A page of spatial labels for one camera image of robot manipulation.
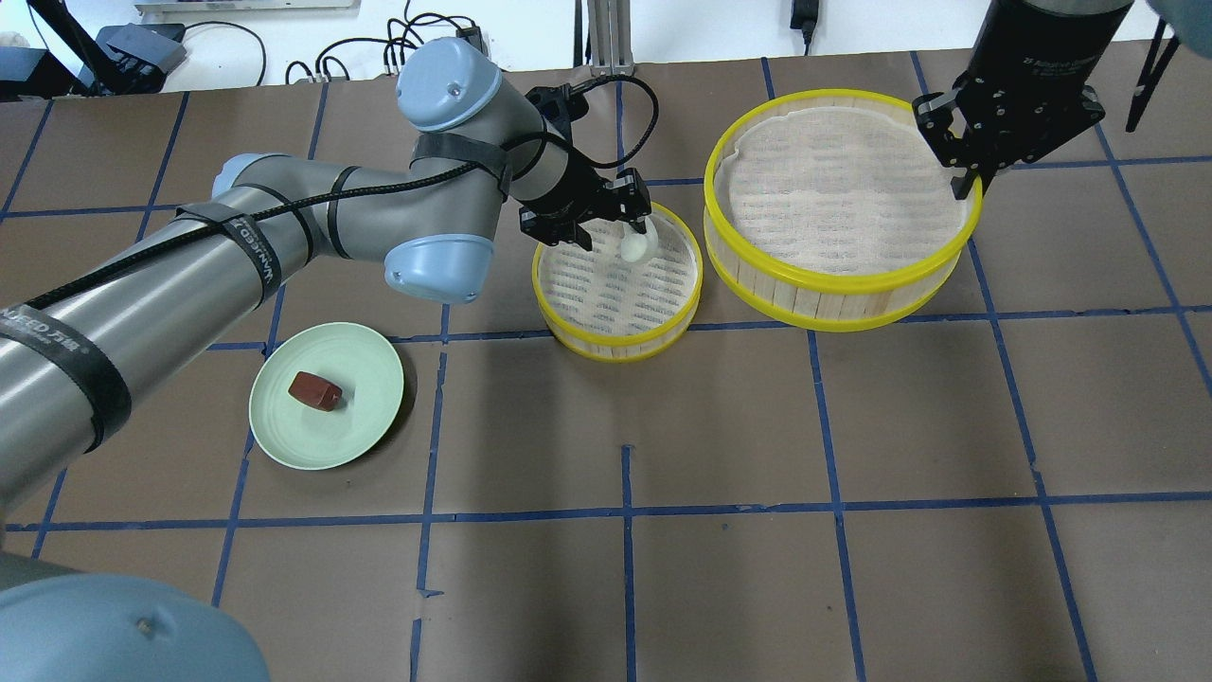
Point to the yellow bamboo steamer layer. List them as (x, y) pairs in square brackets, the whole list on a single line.
[(608, 308), (826, 209)]

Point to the black camera stand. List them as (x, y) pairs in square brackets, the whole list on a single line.
[(121, 60)]

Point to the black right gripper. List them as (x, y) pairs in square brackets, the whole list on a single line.
[(1032, 52)]

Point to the aluminium frame post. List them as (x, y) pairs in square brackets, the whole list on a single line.
[(610, 37)]

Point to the white bun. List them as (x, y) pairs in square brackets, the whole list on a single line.
[(637, 246)]

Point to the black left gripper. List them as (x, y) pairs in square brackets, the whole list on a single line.
[(557, 192)]

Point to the light green plate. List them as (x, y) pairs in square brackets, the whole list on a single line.
[(354, 357)]

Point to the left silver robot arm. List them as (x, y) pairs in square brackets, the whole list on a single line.
[(78, 359)]

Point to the brown bun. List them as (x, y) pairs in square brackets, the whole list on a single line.
[(315, 391)]

